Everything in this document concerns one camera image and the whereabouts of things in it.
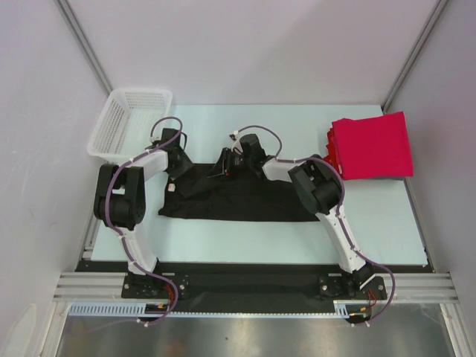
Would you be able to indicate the white plastic basket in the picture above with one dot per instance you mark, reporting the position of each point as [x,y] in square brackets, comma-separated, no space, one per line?
[122,130]

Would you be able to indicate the aluminium front rail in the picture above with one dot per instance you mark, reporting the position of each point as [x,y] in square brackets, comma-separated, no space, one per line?
[96,286]

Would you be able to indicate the aluminium frame post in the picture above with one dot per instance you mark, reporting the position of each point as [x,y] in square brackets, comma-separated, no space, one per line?
[421,41]
[80,37]

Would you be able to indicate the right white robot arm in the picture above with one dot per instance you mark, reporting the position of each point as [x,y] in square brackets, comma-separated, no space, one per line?
[320,190]

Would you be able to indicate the red folded t shirt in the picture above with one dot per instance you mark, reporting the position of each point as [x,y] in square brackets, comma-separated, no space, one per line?
[332,156]

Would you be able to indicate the right aluminium frame post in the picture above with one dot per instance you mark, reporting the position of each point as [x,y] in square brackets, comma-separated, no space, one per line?
[421,41]

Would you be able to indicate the pink folded t shirt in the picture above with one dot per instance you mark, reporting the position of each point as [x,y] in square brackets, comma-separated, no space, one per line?
[374,148]

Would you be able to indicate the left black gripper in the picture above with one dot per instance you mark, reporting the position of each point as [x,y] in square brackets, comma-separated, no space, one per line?
[186,164]

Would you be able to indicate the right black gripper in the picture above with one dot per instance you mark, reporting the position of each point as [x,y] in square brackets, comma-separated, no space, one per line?
[226,162]

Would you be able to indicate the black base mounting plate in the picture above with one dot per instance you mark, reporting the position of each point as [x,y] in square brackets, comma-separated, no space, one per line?
[266,283]

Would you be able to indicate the black t shirt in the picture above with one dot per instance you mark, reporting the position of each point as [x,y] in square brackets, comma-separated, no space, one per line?
[241,198]

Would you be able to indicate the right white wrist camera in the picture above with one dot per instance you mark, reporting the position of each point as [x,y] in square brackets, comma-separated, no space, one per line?
[236,145]

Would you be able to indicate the white slotted cable duct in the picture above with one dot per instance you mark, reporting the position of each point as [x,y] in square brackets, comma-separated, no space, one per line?
[155,309]

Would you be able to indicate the left aluminium frame post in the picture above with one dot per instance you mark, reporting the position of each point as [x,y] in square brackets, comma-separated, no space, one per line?
[80,37]

